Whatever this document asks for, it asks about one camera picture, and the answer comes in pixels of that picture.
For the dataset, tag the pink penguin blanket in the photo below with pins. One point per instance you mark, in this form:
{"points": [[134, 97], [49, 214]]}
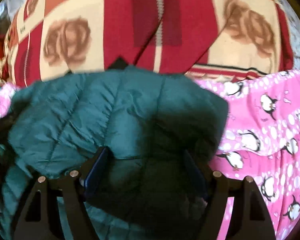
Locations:
{"points": [[261, 139]]}

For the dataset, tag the red rose patterned quilt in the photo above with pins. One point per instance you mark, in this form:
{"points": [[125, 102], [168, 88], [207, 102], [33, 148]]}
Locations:
{"points": [[238, 39]]}

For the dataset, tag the white floral bedding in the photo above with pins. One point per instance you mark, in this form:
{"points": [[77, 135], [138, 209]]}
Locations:
{"points": [[294, 31]]}

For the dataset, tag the dark green puffer jacket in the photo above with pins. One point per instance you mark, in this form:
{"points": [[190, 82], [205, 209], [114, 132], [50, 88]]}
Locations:
{"points": [[155, 126]]}

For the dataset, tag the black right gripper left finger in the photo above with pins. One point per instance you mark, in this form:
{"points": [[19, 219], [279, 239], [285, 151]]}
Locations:
{"points": [[37, 216]]}

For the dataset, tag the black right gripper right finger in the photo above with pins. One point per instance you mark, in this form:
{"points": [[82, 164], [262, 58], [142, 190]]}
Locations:
{"points": [[235, 208]]}

